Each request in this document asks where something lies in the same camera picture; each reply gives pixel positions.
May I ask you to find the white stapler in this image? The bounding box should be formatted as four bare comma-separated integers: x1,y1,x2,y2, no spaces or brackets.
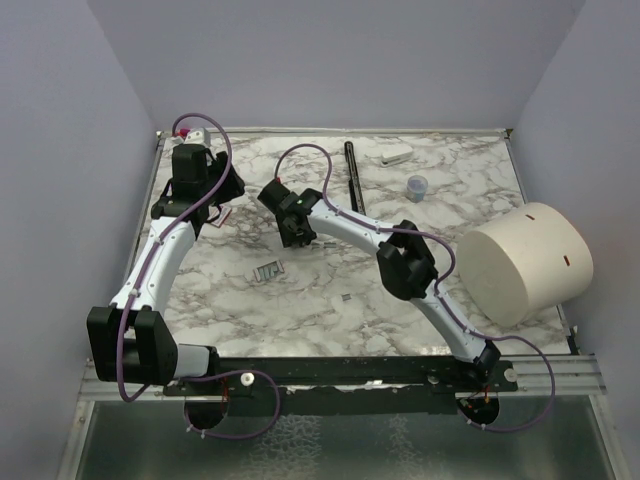
380,146,414,167

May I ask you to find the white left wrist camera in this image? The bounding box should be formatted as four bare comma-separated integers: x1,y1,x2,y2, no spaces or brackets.
184,128,211,148

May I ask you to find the clear tub of clips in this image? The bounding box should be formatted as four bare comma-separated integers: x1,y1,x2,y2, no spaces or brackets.
406,175,428,203

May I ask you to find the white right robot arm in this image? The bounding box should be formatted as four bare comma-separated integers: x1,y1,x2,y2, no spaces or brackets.
258,180,500,391

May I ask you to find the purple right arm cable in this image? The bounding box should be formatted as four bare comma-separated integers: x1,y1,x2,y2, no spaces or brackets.
274,143,557,434

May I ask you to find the large white paper roll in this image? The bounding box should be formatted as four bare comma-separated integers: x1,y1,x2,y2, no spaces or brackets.
456,202,594,327

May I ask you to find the aluminium frame rail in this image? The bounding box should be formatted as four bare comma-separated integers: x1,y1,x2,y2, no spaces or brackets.
79,352,606,401

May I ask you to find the red white staple box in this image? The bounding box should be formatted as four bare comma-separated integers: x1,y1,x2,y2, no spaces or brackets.
209,205,232,228

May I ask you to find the staple box tray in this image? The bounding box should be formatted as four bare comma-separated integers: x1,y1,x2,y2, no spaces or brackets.
253,260,285,283

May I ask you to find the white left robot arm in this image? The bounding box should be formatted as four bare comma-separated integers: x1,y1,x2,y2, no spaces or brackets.
87,137,245,395

